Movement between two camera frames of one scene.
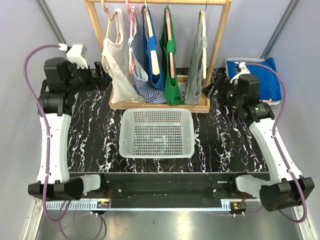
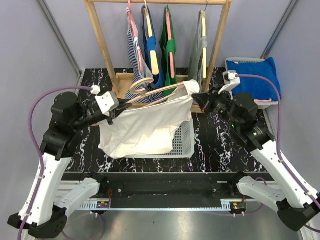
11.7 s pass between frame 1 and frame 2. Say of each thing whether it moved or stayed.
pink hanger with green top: stayed
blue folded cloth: stayed
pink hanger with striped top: moved
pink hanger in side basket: stayed
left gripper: moved
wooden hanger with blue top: stayed
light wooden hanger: moved
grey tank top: stayed
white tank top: moved
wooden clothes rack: stayed
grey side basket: stayed
